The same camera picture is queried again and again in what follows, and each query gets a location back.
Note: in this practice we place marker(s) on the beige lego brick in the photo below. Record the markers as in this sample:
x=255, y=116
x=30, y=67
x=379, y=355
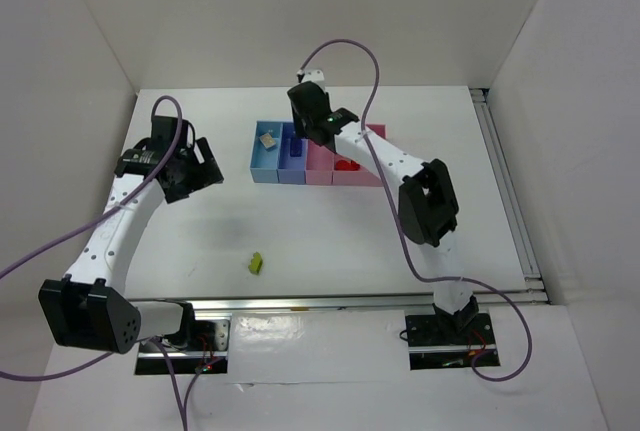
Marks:
x=267, y=141

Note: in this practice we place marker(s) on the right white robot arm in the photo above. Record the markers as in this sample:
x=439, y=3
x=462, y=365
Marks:
x=421, y=196

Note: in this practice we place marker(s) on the light blue bin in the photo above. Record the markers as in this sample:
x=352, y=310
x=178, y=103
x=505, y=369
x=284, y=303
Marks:
x=263, y=164

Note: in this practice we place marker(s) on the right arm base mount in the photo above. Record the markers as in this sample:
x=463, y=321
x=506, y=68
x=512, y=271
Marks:
x=431, y=345

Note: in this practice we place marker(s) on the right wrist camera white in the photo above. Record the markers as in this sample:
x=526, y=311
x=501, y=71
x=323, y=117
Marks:
x=315, y=76

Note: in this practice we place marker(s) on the red rounded lego piece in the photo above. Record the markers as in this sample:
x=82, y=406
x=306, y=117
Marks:
x=346, y=166

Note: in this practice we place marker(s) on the aluminium rail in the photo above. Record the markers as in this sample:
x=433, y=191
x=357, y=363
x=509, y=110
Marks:
x=534, y=281
x=286, y=304

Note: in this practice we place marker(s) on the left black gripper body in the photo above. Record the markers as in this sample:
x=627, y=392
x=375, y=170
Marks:
x=201, y=167

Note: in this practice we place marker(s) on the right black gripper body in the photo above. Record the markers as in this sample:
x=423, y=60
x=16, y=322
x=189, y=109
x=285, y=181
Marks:
x=302, y=114

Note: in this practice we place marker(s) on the large pink bin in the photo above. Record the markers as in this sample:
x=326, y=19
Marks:
x=360, y=173

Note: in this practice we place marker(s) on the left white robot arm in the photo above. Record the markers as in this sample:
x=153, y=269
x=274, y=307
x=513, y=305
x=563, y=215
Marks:
x=87, y=308

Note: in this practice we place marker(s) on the aluminium rail right side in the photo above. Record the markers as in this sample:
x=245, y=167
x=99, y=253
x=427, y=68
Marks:
x=534, y=281

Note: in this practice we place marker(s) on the dark blue lego brick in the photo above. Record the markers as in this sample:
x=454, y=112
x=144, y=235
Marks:
x=295, y=147

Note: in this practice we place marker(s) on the small pink bin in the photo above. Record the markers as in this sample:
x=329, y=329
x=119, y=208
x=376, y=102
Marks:
x=318, y=166

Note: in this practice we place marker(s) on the aluminium rail front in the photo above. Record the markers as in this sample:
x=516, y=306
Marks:
x=286, y=304

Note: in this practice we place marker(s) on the lime green lego piece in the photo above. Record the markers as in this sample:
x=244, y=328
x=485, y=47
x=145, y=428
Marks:
x=255, y=264

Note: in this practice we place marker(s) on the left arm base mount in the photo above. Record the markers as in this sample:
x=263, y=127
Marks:
x=190, y=346

